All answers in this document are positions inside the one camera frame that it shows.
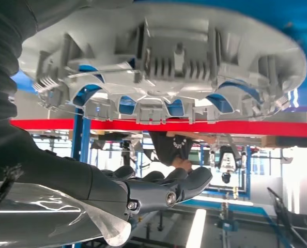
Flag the red barrier belt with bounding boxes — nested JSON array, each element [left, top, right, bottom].
[[10, 118, 307, 138]]

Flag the person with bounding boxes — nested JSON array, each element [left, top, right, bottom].
[[148, 131, 217, 172]]

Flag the ceiling light strip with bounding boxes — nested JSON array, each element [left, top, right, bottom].
[[186, 209, 207, 248]]

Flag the white and black machine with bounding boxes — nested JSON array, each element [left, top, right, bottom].
[[218, 145, 243, 184]]

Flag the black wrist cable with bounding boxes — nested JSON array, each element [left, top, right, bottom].
[[0, 164, 24, 214]]

